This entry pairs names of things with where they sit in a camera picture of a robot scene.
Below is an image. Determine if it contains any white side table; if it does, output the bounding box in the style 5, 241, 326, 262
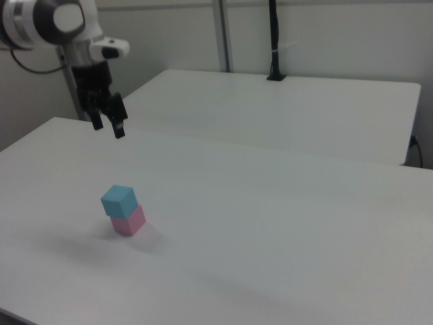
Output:
121, 69, 422, 167

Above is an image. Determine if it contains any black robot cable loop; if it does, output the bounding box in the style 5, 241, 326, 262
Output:
9, 47, 68, 74

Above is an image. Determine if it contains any grey metal partition post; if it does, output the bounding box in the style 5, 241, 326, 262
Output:
212, 0, 235, 72
55, 45, 85, 121

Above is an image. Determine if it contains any blue cube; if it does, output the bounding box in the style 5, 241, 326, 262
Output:
100, 184, 139, 219

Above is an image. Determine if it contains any black camera pole with base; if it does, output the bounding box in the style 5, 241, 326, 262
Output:
266, 0, 288, 82

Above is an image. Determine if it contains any pink cube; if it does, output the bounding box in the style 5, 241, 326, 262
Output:
110, 204, 147, 237

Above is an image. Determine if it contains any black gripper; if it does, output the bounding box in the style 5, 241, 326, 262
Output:
71, 62, 128, 139

